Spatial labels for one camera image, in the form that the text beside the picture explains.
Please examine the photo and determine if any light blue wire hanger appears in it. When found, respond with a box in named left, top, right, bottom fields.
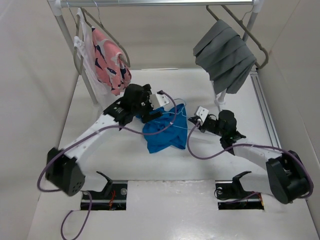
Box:
left=151, top=98, right=187, bottom=118

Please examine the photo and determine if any blue t shirt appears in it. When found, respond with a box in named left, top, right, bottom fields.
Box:
left=142, top=104, right=188, bottom=154

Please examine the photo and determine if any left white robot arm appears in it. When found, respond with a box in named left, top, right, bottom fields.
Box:
left=45, top=83, right=170, bottom=199

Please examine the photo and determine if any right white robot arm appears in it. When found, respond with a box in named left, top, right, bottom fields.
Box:
left=188, top=107, right=314, bottom=204

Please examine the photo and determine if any grey hanger with pink garment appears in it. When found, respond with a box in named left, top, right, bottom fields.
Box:
left=80, top=1, right=131, bottom=68

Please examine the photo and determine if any white garment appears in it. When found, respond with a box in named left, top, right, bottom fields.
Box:
left=73, top=8, right=113, bottom=107

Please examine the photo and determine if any pink patterned garment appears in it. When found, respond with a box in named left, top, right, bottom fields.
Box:
left=91, top=27, right=132, bottom=96

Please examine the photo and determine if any grey garment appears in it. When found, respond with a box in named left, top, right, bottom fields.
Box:
left=193, top=19, right=257, bottom=94

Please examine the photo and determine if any metal clothes rack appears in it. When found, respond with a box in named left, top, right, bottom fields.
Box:
left=47, top=0, right=265, bottom=112

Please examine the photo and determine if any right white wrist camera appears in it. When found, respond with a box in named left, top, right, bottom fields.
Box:
left=195, top=106, right=209, bottom=124

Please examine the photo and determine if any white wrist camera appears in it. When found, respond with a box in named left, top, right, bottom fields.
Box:
left=195, top=106, right=209, bottom=124
left=149, top=93, right=170, bottom=110

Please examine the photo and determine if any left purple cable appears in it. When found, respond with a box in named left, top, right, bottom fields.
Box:
left=37, top=90, right=179, bottom=240

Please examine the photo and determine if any purple cable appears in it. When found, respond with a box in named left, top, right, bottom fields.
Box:
left=37, top=90, right=179, bottom=240
left=186, top=119, right=314, bottom=204

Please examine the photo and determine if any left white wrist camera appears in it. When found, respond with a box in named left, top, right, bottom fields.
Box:
left=149, top=93, right=170, bottom=110

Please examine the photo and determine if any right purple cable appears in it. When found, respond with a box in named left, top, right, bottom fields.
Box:
left=186, top=119, right=314, bottom=204

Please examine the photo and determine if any aluminium rail right side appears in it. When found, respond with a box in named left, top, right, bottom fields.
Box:
left=249, top=70, right=281, bottom=148

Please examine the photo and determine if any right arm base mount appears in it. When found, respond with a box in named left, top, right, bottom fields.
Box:
left=214, top=171, right=265, bottom=210

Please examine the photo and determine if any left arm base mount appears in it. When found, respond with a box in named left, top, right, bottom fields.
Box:
left=89, top=171, right=128, bottom=211

